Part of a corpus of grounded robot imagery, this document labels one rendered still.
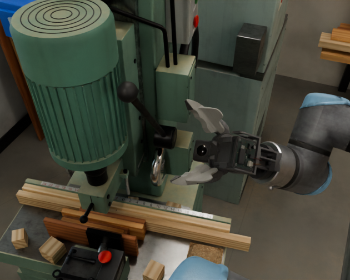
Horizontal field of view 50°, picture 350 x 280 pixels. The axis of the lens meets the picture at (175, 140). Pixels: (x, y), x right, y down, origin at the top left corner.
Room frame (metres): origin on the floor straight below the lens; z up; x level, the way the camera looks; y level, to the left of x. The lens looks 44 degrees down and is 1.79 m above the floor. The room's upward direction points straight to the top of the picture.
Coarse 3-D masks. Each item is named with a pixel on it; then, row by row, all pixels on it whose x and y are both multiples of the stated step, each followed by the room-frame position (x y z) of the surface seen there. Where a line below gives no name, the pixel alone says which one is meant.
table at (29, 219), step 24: (24, 216) 0.62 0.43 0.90; (48, 216) 0.62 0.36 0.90; (0, 240) 0.54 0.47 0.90; (144, 240) 0.54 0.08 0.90; (168, 240) 0.54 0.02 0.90; (192, 240) 0.54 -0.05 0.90; (24, 264) 0.49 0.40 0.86; (48, 264) 0.47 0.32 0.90; (144, 264) 0.47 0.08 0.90; (168, 264) 0.47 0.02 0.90
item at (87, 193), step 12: (108, 168) 0.65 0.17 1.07; (120, 168) 0.66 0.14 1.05; (84, 180) 0.61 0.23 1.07; (108, 180) 0.61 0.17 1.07; (120, 180) 0.65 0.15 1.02; (84, 192) 0.57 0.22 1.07; (96, 192) 0.57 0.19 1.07; (108, 192) 0.58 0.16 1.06; (84, 204) 0.56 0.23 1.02; (96, 204) 0.56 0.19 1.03; (108, 204) 0.57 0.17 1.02
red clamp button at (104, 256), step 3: (102, 252) 0.43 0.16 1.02; (105, 252) 0.43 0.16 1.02; (108, 252) 0.43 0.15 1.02; (99, 255) 0.43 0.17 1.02; (102, 255) 0.43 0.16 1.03; (105, 255) 0.43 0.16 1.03; (108, 255) 0.43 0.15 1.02; (111, 255) 0.43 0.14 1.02; (99, 258) 0.42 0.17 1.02; (102, 258) 0.42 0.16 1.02; (105, 258) 0.42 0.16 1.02; (108, 258) 0.42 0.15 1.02; (111, 258) 0.42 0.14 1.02; (99, 261) 0.41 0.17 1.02; (102, 261) 0.41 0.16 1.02; (105, 261) 0.41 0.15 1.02; (108, 261) 0.41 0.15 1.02
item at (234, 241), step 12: (24, 192) 0.67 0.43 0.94; (36, 204) 0.65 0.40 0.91; (48, 204) 0.64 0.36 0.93; (60, 204) 0.63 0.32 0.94; (72, 204) 0.63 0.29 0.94; (132, 216) 0.59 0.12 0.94; (144, 216) 0.59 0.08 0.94; (156, 228) 0.56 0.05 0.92; (168, 228) 0.55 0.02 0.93; (180, 228) 0.55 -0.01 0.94; (192, 228) 0.55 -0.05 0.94; (204, 228) 0.55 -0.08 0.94; (204, 240) 0.53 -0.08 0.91; (216, 240) 0.52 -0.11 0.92; (228, 240) 0.52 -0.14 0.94; (240, 240) 0.51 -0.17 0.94
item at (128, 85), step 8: (120, 88) 0.49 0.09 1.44; (128, 88) 0.48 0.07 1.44; (136, 88) 0.49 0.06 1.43; (120, 96) 0.48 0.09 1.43; (128, 96) 0.48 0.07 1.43; (136, 96) 0.48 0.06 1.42; (136, 104) 0.52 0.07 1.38; (144, 112) 0.55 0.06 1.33; (152, 120) 0.59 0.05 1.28; (160, 128) 0.64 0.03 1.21; (168, 128) 0.71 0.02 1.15; (176, 128) 0.72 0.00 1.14; (160, 136) 0.69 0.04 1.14; (168, 136) 0.69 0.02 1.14; (176, 136) 0.72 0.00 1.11; (160, 144) 0.68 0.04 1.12; (168, 144) 0.68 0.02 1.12
